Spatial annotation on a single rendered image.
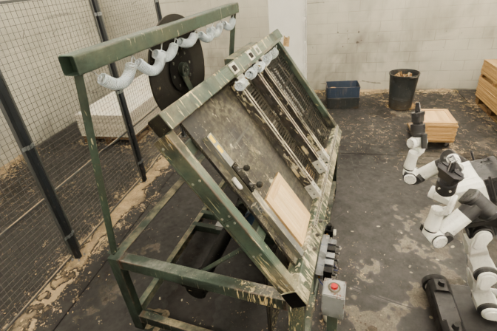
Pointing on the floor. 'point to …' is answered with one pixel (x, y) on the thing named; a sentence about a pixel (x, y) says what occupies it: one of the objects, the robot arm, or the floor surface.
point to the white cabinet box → (291, 25)
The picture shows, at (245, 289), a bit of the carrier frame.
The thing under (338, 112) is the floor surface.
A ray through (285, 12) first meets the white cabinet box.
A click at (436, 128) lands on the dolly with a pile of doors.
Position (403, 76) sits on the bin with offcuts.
